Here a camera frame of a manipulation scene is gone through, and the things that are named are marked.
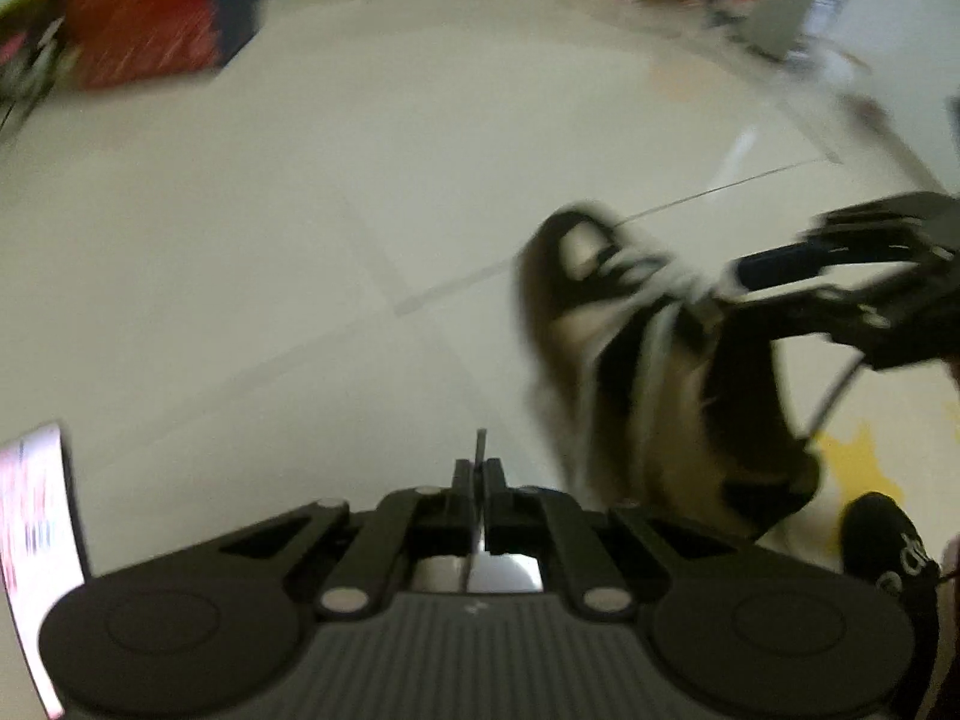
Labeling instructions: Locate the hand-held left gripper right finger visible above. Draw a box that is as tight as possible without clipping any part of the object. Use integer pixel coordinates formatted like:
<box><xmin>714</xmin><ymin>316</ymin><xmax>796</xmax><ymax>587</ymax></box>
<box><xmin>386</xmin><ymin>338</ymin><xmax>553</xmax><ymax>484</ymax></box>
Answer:
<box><xmin>484</xmin><ymin>457</ymin><xmax>741</xmax><ymax>622</ymax></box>

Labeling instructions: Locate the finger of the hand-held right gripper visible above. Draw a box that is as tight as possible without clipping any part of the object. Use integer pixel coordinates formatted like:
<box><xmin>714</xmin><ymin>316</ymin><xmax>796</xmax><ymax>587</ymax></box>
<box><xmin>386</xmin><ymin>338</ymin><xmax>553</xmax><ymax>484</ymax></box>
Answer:
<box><xmin>729</xmin><ymin>193</ymin><xmax>955</xmax><ymax>293</ymax></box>
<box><xmin>748</xmin><ymin>285</ymin><xmax>902</xmax><ymax>351</ymax></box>

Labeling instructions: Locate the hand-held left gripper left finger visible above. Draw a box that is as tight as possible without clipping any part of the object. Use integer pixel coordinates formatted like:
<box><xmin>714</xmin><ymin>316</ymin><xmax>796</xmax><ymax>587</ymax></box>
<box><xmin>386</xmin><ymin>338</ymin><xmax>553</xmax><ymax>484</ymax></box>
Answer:
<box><xmin>216</xmin><ymin>457</ymin><xmax>481</xmax><ymax>620</ymax></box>

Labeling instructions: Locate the black and beige shoe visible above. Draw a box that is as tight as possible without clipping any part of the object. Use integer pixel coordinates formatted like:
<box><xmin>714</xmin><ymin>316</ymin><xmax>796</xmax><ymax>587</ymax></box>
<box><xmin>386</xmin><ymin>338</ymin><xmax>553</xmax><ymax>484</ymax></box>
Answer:
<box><xmin>513</xmin><ymin>201</ymin><xmax>824</xmax><ymax>542</ymax></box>

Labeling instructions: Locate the grey white shoelace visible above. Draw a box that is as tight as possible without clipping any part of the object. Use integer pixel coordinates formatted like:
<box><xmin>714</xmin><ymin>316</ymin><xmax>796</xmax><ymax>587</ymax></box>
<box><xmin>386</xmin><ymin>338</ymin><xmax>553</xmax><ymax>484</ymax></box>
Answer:
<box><xmin>472</xmin><ymin>253</ymin><xmax>722</xmax><ymax>482</ymax></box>

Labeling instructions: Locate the yellow star floor sticker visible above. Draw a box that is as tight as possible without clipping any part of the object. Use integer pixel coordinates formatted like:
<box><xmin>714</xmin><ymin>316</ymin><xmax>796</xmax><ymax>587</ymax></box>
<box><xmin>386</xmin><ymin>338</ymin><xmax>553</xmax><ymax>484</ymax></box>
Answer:
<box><xmin>816</xmin><ymin>426</ymin><xmax>902</xmax><ymax>497</ymax></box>

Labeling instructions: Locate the black slipper with white print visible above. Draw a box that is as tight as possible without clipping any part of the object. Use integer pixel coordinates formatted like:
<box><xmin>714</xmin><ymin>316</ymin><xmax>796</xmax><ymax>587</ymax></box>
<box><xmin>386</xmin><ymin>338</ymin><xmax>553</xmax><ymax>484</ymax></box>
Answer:
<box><xmin>838</xmin><ymin>492</ymin><xmax>944</xmax><ymax>602</ymax></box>

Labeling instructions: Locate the Merry Christmas gift bag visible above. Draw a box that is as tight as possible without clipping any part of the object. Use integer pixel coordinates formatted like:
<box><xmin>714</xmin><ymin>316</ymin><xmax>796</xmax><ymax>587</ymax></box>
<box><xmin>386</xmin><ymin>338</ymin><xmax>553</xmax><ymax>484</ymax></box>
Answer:
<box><xmin>62</xmin><ymin>0</ymin><xmax>261</xmax><ymax>92</ymax></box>

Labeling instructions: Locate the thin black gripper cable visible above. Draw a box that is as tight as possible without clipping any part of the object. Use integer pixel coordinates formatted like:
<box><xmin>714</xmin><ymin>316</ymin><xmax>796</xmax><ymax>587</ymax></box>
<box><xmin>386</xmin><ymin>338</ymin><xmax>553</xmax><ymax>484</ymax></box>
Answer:
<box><xmin>804</xmin><ymin>355</ymin><xmax>865</xmax><ymax>442</ymax></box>

